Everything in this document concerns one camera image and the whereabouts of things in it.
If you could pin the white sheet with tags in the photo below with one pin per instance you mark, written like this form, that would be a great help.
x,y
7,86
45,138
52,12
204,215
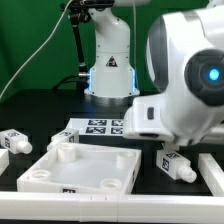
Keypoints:
x,y
97,127

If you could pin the white fence rail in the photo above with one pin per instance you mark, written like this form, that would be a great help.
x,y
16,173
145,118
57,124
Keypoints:
x,y
112,208
212,174

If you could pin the white front fence rail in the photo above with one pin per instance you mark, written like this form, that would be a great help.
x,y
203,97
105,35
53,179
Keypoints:
x,y
112,208

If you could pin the white square tabletop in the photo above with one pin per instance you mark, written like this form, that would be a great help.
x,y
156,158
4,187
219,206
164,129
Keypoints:
x,y
83,168

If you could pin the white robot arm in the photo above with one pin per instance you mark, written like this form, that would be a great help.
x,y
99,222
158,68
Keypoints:
x,y
185,55

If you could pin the white left fence piece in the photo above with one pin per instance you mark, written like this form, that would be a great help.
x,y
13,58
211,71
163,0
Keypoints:
x,y
4,160

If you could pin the white right fence rail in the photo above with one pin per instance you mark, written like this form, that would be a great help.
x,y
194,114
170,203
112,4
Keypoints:
x,y
212,174

